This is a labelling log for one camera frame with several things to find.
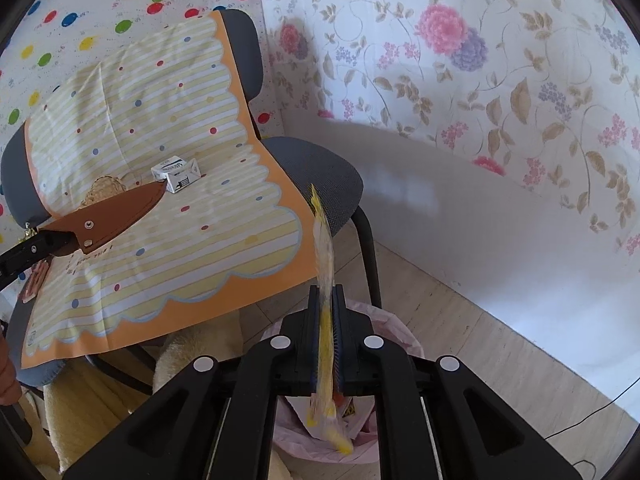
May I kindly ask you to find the grey fabric chair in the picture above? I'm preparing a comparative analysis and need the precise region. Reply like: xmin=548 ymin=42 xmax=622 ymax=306
xmin=0 ymin=9 xmax=383 ymax=396

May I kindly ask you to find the thin black floor cable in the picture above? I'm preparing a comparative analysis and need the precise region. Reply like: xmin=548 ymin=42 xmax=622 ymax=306
xmin=542 ymin=375 xmax=640 ymax=441

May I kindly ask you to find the knife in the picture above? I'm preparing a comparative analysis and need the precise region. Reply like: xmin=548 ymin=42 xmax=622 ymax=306
xmin=30 ymin=180 xmax=168 ymax=257

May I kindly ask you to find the yellow striped dotted cloth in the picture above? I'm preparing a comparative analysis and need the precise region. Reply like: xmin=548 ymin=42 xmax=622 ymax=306
xmin=20 ymin=11 xmax=321 ymax=361

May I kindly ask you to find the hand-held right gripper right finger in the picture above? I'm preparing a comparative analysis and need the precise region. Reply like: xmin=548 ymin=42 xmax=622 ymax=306
xmin=330 ymin=284 xmax=583 ymax=480

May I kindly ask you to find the white cigarette box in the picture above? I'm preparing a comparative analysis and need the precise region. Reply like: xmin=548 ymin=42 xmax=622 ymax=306
xmin=151 ymin=156 xmax=203 ymax=195

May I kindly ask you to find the clear yellow plastic packet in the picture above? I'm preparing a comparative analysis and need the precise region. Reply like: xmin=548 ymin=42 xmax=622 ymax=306
xmin=305 ymin=182 xmax=356 ymax=456

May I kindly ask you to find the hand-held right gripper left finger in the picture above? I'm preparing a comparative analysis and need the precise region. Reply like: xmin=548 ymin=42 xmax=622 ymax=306
xmin=62 ymin=285 xmax=323 ymax=480

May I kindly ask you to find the small pink wrapper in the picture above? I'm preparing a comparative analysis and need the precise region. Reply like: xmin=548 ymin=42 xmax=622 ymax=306
xmin=20 ymin=262 xmax=51 ymax=303

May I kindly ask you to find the balloon print backdrop sheet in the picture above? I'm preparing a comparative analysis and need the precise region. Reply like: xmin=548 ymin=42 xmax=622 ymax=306
xmin=0 ymin=0 xmax=281 ymax=241

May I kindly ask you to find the person's left hand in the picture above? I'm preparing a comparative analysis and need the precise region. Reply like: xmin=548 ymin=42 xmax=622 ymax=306
xmin=0 ymin=332 xmax=23 ymax=406

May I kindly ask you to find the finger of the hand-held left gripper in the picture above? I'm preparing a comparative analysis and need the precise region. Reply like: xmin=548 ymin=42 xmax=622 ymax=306
xmin=0 ymin=246 xmax=48 ymax=288

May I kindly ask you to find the yellow fluffy robe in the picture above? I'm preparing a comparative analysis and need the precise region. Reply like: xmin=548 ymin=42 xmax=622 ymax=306
xmin=27 ymin=310 xmax=301 ymax=480

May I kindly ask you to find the woven bamboo basket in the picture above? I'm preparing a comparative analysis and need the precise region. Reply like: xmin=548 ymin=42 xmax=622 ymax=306
xmin=82 ymin=175 xmax=128 ymax=211

